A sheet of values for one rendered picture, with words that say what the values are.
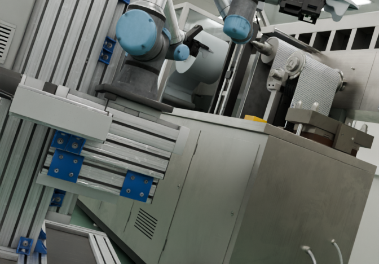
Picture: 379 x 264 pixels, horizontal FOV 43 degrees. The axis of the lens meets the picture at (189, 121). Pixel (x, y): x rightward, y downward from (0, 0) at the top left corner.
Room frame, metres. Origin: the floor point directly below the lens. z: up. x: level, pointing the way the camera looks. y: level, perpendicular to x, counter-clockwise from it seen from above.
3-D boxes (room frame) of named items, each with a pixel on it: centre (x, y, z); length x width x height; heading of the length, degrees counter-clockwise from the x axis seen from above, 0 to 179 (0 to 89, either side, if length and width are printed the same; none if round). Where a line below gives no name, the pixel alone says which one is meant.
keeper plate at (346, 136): (2.11, -0.68, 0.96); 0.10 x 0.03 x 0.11; 118
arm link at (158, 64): (1.52, 0.20, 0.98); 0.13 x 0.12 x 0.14; 171
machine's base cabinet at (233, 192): (3.12, -0.01, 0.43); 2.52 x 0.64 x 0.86; 28
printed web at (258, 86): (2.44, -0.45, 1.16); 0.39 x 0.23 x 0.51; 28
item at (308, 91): (2.27, -0.53, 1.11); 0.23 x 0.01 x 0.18; 118
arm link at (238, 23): (1.37, -0.05, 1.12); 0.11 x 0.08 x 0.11; 171
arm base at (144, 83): (1.53, 0.20, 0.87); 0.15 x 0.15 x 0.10
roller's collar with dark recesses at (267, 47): (2.48, -0.26, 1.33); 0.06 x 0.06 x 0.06; 28
